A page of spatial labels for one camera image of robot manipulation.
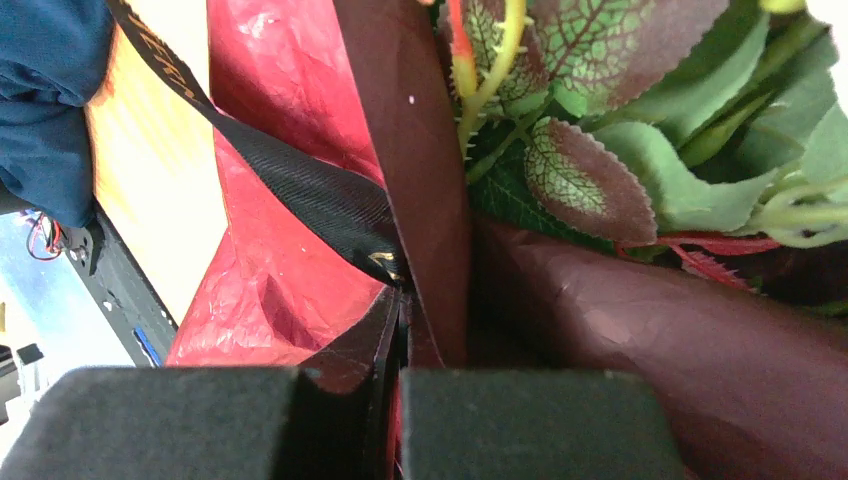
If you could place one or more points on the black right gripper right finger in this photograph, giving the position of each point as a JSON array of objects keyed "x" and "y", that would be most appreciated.
[{"x": 542, "y": 424}]

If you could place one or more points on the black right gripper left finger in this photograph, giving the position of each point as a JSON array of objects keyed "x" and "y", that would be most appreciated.
[{"x": 325, "y": 418}]

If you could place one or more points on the dark red wrapping paper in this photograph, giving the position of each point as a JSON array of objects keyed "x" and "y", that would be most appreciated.
[{"x": 343, "y": 176}]

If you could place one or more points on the pink fake flower bouquet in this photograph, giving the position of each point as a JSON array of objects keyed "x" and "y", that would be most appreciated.
[{"x": 710, "y": 136}]

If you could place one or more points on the navy blue cloth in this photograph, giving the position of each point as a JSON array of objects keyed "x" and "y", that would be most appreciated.
[{"x": 54, "y": 57}]

